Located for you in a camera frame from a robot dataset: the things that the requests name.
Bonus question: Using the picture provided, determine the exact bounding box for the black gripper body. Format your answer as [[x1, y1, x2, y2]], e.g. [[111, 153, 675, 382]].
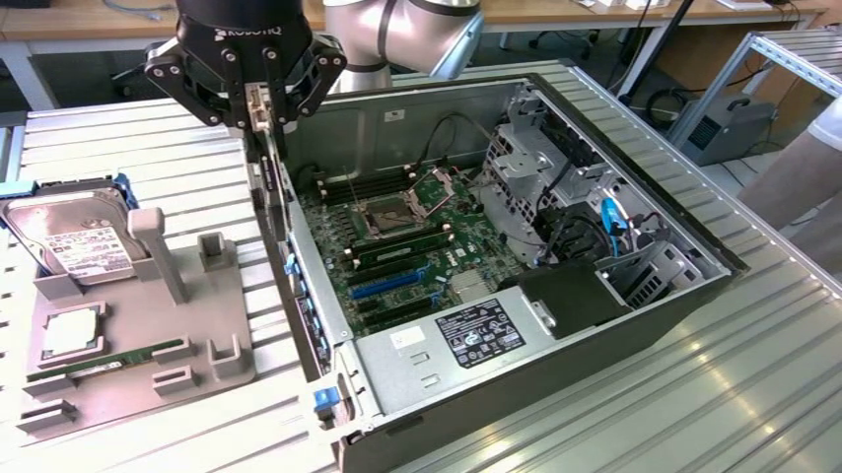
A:
[[174, 0, 315, 85]]

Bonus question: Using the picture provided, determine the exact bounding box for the graphics card with metal bracket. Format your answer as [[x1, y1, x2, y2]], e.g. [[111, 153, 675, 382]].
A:
[[240, 82, 296, 245]]

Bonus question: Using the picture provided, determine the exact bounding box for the black office chair base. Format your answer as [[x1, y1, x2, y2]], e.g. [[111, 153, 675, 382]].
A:
[[108, 58, 150, 98], [499, 29, 605, 61]]

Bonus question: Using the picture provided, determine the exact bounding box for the thin metal locking lever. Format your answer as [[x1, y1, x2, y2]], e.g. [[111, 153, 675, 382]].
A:
[[342, 166, 363, 213]]

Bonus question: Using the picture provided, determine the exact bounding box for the metal socket cover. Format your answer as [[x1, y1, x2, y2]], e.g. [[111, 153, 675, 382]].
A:
[[402, 166, 462, 221]]

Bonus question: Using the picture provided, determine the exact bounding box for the CPU socket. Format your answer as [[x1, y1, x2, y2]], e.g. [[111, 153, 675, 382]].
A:
[[352, 195, 426, 240]]

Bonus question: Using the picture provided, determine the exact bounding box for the hard disk with blue rails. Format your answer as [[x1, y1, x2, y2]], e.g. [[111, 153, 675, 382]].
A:
[[0, 169, 150, 289]]

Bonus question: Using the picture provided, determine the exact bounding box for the green RAM stick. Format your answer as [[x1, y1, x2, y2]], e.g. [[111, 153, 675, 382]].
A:
[[351, 234, 458, 271], [26, 338, 184, 383]]

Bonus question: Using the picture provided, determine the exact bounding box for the silver metal disk bay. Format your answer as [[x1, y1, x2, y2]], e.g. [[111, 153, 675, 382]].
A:
[[482, 81, 630, 270]]

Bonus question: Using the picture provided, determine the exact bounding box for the wooden desk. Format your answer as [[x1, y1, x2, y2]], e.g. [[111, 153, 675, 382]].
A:
[[0, 0, 832, 113]]

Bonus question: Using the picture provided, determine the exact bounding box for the long black expansion slot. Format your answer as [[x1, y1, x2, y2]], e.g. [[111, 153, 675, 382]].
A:
[[362, 303, 439, 330], [358, 294, 429, 316], [344, 263, 423, 288]]

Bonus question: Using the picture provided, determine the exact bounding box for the green motherboard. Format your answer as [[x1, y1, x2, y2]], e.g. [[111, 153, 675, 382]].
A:
[[295, 165, 531, 342]]

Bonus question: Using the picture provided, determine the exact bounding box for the blue expansion slot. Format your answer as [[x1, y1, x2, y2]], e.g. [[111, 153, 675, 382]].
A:
[[350, 272, 430, 301]]

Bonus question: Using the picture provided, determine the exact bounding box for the grey parts rack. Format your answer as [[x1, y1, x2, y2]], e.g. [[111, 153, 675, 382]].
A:
[[11, 206, 259, 448]]

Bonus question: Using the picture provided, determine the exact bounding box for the silver chipset heatsink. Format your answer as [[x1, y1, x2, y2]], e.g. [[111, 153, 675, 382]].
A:
[[449, 272, 494, 304]]

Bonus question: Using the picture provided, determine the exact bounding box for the silver CPU chip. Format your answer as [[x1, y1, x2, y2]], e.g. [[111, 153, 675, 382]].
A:
[[40, 310, 100, 357]]

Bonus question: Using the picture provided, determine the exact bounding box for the black stand pole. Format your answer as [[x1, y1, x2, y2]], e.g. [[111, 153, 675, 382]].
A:
[[617, 0, 698, 107]]

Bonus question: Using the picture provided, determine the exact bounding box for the black plastic shroud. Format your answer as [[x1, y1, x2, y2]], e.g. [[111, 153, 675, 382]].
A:
[[498, 259, 638, 342]]

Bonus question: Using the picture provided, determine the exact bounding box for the silver power supply with label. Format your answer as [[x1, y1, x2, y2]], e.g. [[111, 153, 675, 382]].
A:
[[338, 284, 562, 420]]

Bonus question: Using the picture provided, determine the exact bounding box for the open black PC case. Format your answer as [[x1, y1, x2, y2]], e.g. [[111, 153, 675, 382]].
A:
[[243, 72, 753, 473]]

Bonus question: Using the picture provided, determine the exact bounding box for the light blue cable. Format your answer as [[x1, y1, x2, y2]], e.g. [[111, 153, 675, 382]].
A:
[[104, 0, 176, 22]]

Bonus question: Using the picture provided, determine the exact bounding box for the black wire bundle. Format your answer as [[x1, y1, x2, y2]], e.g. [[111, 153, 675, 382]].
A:
[[530, 204, 617, 262]]

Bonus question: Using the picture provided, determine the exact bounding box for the blue wire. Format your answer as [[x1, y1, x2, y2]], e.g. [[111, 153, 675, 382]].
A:
[[598, 195, 627, 258]]

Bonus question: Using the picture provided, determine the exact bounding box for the grey unit with handle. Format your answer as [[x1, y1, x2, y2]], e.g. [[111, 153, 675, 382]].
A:
[[677, 95, 783, 168]]

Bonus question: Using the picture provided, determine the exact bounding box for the aluminium frame table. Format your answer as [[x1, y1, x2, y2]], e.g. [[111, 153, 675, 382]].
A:
[[667, 27, 842, 164]]

